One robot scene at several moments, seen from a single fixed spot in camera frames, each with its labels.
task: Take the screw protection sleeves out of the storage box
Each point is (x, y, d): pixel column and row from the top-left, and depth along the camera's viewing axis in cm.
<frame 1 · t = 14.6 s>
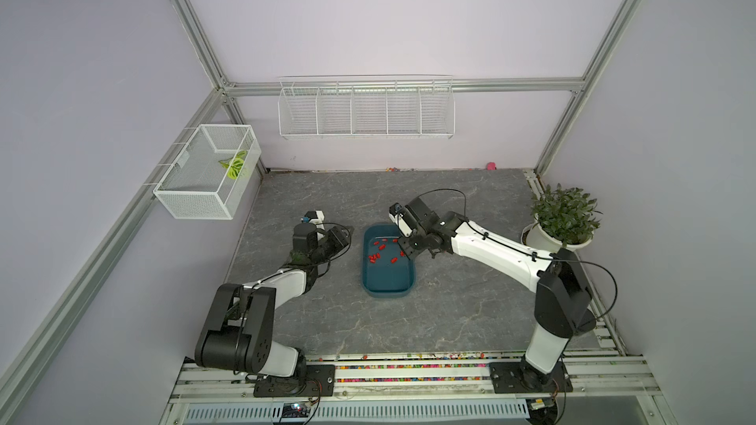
left hand: (353, 231, 89), fingers open
right hand: (406, 239, 86), fingers open
teal plastic storage box: (386, 269, 95), on the table
large potted green plant: (562, 218, 85), point 19 cm above the table

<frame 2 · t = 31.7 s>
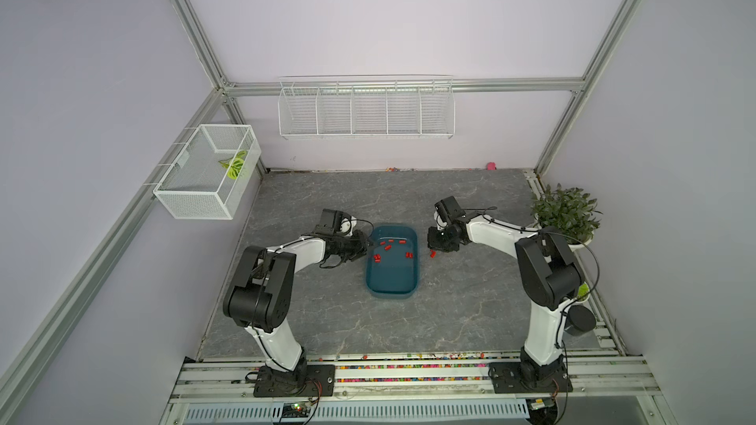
left hand: (375, 248, 92), fingers open
right hand: (429, 242, 98), fingers closed
black cylinder weight: (579, 321, 81), point 4 cm above the table
the other named things where they were.

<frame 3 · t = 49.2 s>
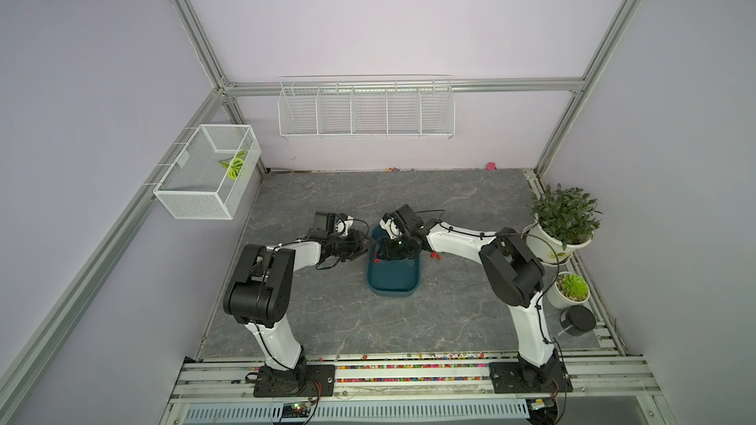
left hand: (374, 245, 92), fingers open
right hand: (378, 253, 94), fingers open
small potted succulent: (569, 291, 81), point 10 cm above the table
the other named things where they were.

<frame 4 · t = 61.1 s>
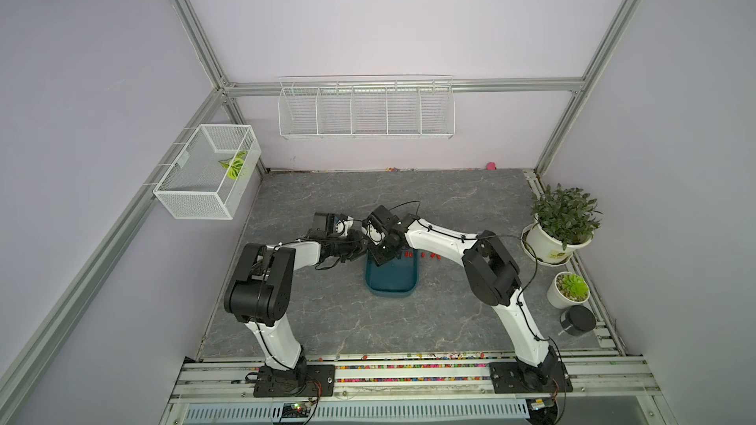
left hand: (374, 246, 92), fingers open
right hand: (374, 256, 95), fingers closed
the named things where they were.

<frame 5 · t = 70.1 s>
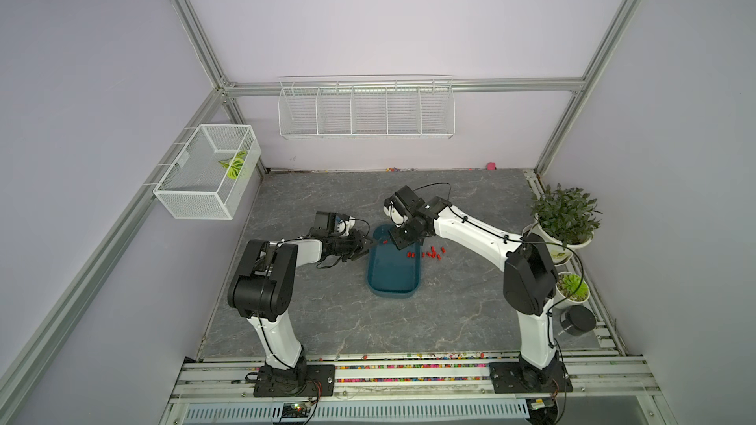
left hand: (376, 246, 92), fingers open
right hand: (396, 237, 90), fingers closed
the named things where they were.

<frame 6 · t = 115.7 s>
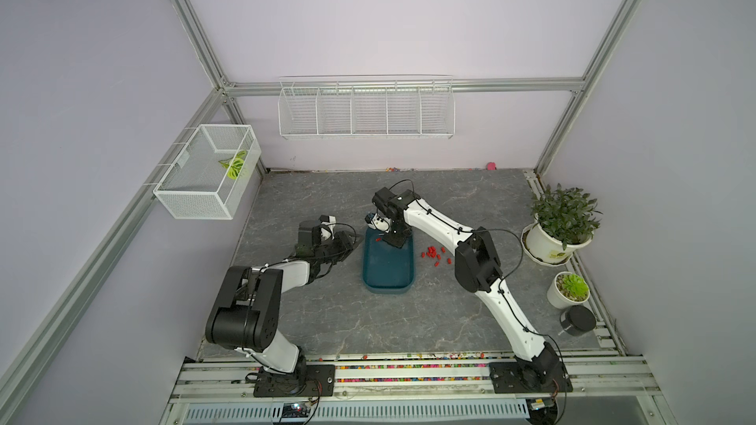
left hand: (363, 241, 90), fingers open
right hand: (398, 235, 100), fingers closed
the named things where they were.

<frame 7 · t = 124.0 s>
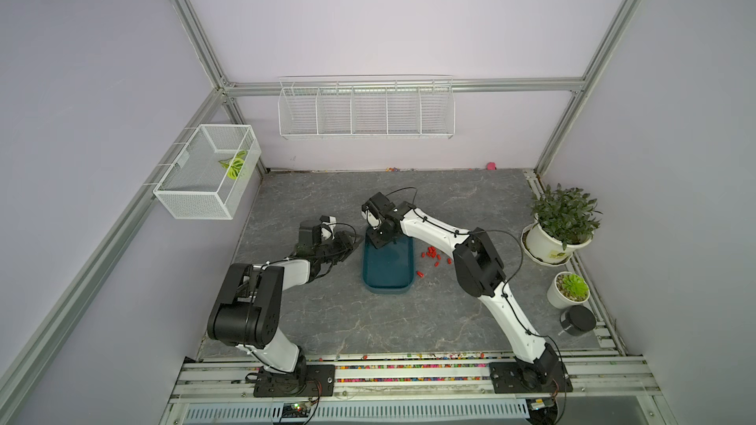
left hand: (363, 241, 91), fingers open
right hand: (375, 236, 100), fingers open
the named things where they were.

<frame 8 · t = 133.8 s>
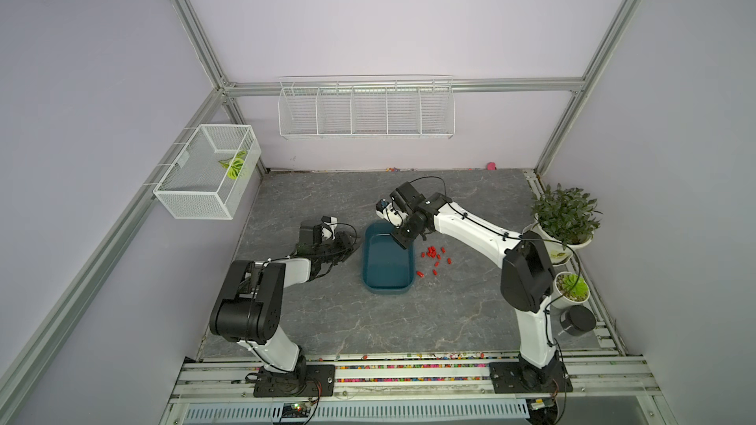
left hand: (364, 242, 91), fingers open
right hand: (398, 232, 90), fingers closed
the named things where they were.

